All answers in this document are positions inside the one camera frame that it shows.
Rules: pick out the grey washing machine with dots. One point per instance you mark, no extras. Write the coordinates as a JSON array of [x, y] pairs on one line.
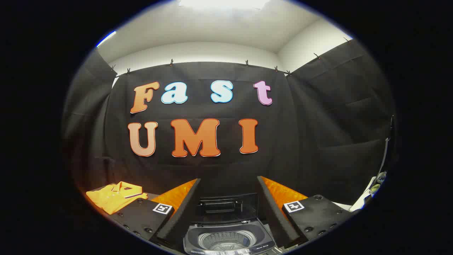
[[193, 235]]

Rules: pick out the orange polo shirt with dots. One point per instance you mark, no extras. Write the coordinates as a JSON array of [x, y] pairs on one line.
[[113, 198]]

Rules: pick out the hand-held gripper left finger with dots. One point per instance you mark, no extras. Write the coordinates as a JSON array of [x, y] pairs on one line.
[[184, 216]]

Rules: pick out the small grey round object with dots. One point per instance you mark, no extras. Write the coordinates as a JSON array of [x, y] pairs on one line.
[[381, 177]]

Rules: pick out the white flat panel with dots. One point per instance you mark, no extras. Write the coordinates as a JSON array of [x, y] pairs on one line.
[[361, 202]]

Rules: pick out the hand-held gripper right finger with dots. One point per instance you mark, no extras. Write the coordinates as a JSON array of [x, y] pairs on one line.
[[272, 216]]

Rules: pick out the small green round object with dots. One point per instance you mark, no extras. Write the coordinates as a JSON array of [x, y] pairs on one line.
[[374, 188]]

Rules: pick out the black backdrop cloth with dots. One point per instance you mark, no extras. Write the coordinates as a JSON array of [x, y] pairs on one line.
[[283, 141]]

